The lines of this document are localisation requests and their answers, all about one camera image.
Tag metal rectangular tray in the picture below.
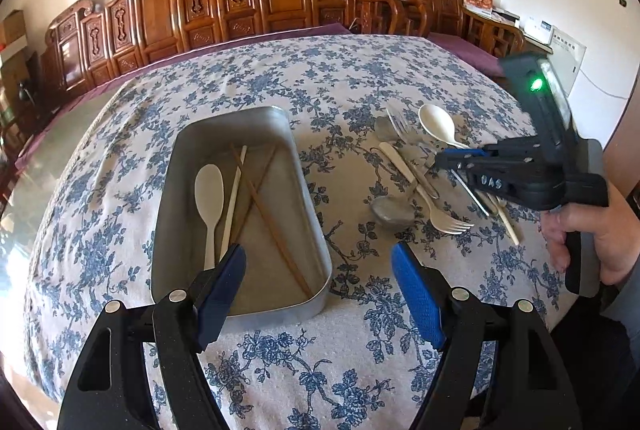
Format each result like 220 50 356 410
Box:
151 106 332 332

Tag large white round spoon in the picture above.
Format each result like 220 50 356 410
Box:
418 103 498 217

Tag stacked cardboard boxes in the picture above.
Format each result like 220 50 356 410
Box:
1 10 28 77

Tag blue floral tablecloth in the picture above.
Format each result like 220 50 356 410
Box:
23 35 575 429

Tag person's right hand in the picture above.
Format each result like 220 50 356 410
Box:
540 182 639 285

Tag stainless steel fork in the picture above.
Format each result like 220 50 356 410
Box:
385 104 439 199

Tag white wall panel device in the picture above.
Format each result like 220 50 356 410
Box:
549 26 586 96

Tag white plastic fork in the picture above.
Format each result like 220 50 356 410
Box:
378 142 474 235

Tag small white plastic spoon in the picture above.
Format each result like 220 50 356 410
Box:
194 164 224 270

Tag carved wooden bench backrest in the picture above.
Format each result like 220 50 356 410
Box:
41 0 357 100

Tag metal spoon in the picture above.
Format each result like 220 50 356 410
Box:
370 189 416 230
374 116 400 143

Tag dark brown chopstick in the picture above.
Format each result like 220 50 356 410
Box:
230 144 276 243
230 144 312 299

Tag purple seat cushion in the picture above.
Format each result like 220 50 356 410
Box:
427 32 504 78

